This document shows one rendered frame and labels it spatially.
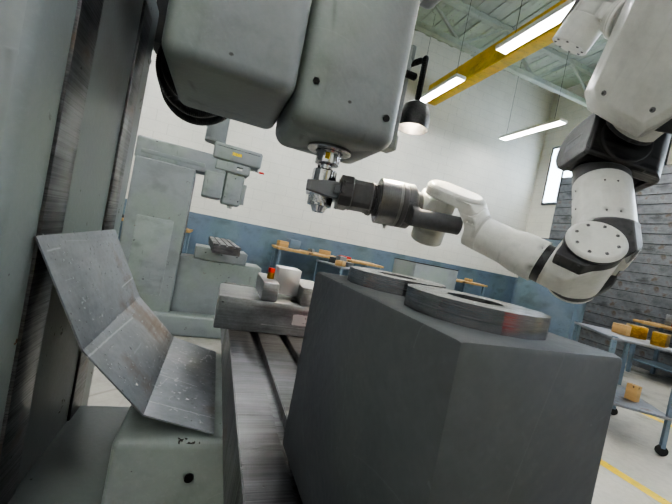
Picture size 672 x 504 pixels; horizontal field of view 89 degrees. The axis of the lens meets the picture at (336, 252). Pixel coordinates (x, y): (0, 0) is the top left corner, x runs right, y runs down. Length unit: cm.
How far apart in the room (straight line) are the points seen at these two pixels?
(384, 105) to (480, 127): 911
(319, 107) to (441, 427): 51
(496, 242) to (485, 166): 905
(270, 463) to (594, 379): 28
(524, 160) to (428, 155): 292
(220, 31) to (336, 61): 18
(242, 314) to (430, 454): 61
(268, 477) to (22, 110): 42
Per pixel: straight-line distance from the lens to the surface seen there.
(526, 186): 1058
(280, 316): 77
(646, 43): 71
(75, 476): 73
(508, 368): 19
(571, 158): 82
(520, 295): 671
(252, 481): 37
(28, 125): 49
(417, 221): 64
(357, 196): 64
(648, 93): 70
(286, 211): 727
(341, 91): 62
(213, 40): 58
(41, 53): 50
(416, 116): 81
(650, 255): 872
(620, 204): 72
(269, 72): 57
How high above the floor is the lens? 113
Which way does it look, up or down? 1 degrees down
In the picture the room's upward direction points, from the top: 11 degrees clockwise
